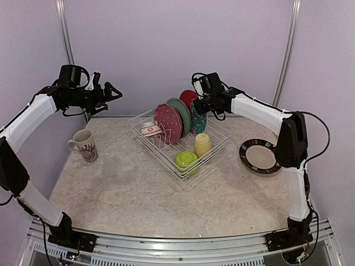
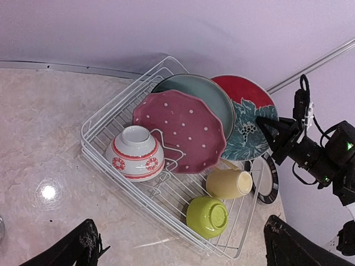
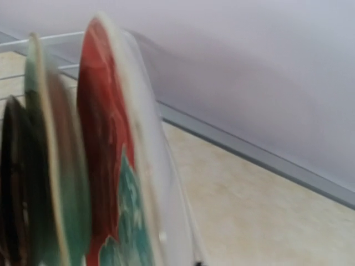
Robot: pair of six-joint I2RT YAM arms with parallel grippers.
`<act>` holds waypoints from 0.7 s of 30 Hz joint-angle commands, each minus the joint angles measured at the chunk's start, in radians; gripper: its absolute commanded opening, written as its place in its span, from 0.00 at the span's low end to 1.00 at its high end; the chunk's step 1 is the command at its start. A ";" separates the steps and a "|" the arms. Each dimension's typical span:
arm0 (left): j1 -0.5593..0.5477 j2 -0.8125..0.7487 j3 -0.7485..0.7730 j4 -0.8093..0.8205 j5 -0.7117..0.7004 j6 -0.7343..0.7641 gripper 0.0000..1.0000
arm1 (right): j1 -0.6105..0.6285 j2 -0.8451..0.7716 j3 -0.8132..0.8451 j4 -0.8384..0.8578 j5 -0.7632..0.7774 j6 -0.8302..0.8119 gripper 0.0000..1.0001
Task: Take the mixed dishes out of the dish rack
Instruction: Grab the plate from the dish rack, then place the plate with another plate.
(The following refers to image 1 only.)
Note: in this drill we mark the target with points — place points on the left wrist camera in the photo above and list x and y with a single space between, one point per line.
93 81

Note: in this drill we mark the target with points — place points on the left aluminium frame post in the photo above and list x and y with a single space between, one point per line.
64 30

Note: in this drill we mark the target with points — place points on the teal green plate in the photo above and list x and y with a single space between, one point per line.
184 113

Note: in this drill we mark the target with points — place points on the white wire dish rack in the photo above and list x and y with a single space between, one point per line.
165 153

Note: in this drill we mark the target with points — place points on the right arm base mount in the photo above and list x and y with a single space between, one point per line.
278 240

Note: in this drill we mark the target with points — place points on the black striped rim plate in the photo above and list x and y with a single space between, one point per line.
259 156

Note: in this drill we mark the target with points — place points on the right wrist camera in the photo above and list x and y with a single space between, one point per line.
206 84

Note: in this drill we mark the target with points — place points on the right aluminium frame post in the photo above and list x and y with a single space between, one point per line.
291 37

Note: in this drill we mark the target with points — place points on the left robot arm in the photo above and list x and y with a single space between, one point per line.
14 176

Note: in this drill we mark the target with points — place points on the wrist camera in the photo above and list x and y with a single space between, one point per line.
206 84
93 81

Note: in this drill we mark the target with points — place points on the front aluminium rail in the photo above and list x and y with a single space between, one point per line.
115 249

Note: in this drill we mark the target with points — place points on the yellow mug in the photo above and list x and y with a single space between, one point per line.
202 144

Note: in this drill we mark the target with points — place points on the pink polka dot plate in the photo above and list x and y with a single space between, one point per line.
170 122

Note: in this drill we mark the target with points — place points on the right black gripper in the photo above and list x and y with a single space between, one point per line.
201 109

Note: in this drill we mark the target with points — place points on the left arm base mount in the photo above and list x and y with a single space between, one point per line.
80 241

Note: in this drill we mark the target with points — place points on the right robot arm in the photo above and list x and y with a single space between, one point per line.
290 152

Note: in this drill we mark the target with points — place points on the white floral mug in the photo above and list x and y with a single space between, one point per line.
83 143

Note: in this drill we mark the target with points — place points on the lime green bowl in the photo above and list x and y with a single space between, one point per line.
186 162

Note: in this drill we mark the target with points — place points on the red plate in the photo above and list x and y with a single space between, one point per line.
188 96

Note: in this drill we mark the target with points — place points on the white bowl red pattern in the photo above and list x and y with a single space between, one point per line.
150 129

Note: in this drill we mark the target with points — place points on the aluminium frame post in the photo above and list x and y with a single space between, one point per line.
64 30
291 37

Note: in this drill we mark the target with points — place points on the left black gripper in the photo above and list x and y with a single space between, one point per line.
99 98

